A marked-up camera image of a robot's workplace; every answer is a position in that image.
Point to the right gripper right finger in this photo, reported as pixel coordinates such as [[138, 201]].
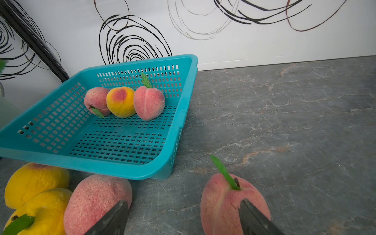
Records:
[[254, 222]]

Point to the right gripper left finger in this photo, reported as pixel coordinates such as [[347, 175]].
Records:
[[113, 222]]

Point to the teal plastic basket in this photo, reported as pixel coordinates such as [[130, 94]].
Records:
[[59, 130]]

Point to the yellow peach red spot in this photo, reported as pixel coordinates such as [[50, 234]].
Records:
[[120, 102]]

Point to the pink peach with leaf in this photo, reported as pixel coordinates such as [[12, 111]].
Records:
[[149, 102]]

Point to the yellow peach near basket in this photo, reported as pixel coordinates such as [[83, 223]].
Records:
[[32, 179]]

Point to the yellow peach with leaf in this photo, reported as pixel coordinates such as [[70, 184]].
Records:
[[48, 208]]

